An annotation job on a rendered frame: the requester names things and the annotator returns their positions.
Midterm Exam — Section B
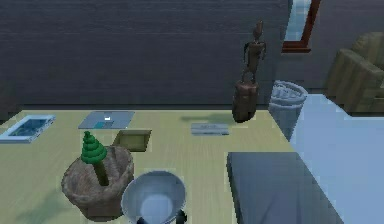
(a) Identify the dark grey flat slab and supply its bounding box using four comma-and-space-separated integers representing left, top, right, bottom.
226, 151, 345, 224

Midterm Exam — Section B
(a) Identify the red-brown framed window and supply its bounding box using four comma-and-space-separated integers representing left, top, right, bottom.
281, 0, 323, 54

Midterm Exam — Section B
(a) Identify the pale blue waste bin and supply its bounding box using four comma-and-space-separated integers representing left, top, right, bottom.
267, 79, 309, 142

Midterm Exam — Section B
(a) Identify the olive square box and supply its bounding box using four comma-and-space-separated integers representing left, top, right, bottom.
112, 129, 153, 153

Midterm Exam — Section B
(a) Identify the pale blue-grey bowl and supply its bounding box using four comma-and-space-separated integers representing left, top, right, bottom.
120, 170, 187, 224

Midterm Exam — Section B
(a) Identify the grey flat remote control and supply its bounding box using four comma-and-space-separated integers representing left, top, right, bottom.
190, 122, 231, 137

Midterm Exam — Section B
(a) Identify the olive armchair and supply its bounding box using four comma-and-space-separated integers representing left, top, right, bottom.
324, 31, 384, 115

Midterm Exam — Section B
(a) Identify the green plant in brown pot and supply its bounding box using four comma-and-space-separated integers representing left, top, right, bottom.
60, 130, 135, 222

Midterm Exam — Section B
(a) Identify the grey flat laptop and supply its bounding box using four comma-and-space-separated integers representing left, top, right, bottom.
77, 110, 136, 131

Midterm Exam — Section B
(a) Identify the blue framed flat tray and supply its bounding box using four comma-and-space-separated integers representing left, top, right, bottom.
0, 114, 57, 145

